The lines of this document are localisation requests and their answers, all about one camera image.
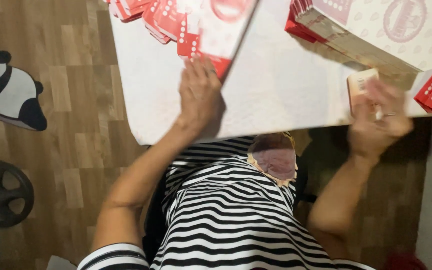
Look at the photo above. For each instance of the red object on floor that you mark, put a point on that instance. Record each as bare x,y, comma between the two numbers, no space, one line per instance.
405,261

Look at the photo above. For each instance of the person's left hand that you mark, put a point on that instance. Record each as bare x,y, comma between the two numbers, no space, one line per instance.
197,101

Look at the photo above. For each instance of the white table cover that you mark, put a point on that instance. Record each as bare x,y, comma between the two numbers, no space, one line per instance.
276,86

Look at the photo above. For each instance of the white carton red circle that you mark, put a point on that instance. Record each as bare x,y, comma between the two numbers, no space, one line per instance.
223,33

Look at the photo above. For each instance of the person's right fingers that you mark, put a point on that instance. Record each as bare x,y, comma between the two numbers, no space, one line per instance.
390,103

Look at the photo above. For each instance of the person's right hand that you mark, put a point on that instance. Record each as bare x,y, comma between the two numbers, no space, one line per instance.
377,131

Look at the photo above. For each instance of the person's left fingers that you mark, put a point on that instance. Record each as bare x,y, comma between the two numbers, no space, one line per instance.
200,71

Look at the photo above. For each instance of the pile of red-white folded cartons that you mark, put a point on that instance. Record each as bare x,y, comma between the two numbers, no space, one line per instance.
144,13

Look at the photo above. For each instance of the white object on floor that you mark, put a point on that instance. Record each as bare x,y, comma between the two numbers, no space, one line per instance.
61,263

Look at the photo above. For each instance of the stack of flat white cartons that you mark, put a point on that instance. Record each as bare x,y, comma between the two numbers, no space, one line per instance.
373,30

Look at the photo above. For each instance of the black-white striped shirt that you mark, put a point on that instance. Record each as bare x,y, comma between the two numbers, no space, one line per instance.
223,225

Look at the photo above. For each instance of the small beige packet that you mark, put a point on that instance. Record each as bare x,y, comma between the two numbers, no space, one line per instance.
360,84

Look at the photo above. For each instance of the panda-shaped floor mat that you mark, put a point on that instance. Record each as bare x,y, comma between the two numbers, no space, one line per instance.
2,88

